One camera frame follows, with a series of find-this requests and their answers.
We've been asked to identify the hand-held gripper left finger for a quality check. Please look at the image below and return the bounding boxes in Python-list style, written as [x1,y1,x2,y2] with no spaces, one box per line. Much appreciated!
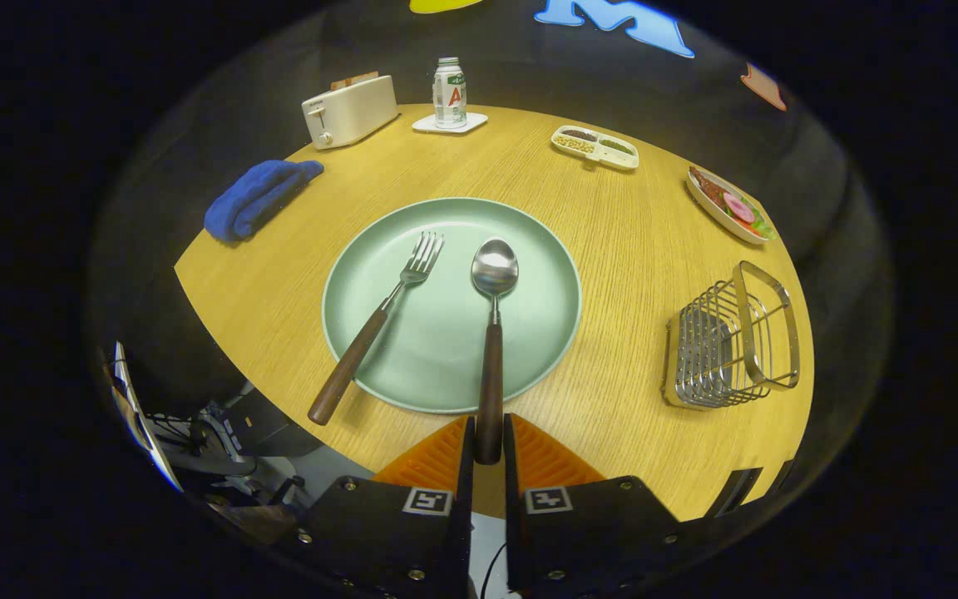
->
[292,414,477,599]

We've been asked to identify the black equipment box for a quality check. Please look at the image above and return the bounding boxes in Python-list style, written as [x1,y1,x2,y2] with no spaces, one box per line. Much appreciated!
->
[225,387,323,458]

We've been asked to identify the metal wire basket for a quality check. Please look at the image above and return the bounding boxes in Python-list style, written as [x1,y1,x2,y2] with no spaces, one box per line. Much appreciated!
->
[662,260,802,410]

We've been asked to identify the white square coaster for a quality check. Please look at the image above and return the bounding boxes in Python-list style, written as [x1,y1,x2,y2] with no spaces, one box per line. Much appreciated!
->
[412,111,489,136]

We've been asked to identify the white toaster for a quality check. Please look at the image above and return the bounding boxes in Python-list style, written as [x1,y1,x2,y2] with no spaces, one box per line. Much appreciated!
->
[302,73,400,151]

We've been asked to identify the blue folded cloth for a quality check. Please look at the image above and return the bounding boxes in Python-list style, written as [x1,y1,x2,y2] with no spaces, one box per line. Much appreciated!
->
[203,160,324,244]

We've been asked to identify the white plate with food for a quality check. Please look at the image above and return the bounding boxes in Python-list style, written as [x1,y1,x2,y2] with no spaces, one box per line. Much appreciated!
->
[685,166,778,245]

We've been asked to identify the white divided condiment dish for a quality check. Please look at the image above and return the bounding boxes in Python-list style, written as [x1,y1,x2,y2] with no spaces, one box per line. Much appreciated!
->
[551,125,640,172]

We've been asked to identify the green round plate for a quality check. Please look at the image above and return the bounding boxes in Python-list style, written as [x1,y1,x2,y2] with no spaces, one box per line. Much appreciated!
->
[322,197,582,414]

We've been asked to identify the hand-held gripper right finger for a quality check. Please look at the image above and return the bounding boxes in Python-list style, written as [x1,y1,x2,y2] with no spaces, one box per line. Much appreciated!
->
[502,413,696,599]

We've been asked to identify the white drink bottle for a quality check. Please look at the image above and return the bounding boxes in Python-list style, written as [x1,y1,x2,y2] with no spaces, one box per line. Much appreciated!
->
[432,57,468,130]

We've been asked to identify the wooden-handled metal spoon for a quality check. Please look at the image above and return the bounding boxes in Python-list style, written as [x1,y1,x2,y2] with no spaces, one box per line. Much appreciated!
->
[471,238,520,465]

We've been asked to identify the black table bracket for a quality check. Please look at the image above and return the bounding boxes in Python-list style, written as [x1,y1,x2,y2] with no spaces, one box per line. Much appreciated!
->
[770,458,798,502]
[706,468,767,520]

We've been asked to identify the wooden-handled metal fork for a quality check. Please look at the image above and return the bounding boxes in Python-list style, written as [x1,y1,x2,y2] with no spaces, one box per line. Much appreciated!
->
[307,231,445,427]

